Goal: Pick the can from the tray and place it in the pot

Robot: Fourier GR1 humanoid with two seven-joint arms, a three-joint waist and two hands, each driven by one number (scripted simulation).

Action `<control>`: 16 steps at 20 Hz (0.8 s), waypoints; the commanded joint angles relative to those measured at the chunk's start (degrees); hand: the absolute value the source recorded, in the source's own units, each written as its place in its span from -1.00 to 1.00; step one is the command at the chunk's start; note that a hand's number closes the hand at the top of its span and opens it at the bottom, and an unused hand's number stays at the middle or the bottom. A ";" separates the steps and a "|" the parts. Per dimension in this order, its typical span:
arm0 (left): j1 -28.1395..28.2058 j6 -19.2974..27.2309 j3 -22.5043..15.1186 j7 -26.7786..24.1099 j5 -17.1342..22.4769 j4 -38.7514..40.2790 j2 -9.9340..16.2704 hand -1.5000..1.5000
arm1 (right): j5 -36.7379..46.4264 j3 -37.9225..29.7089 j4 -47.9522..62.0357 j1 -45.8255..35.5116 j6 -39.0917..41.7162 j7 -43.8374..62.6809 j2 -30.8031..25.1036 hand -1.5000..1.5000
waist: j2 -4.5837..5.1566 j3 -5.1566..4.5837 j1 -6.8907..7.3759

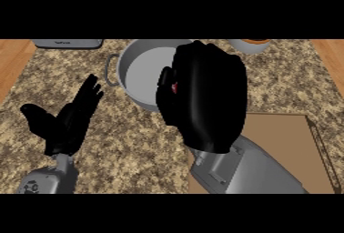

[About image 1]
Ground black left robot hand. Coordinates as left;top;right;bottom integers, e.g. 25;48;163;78
19;73;104;157

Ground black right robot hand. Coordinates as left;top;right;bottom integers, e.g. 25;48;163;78
154;40;247;155

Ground grey metal pot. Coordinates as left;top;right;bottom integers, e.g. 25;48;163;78
103;39;194;113

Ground brown tray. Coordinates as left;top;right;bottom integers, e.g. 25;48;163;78
187;112;342;195

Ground white and orange container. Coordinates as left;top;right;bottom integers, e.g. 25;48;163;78
227;39;273;55

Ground grey appliance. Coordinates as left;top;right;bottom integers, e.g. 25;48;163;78
30;39;104;50

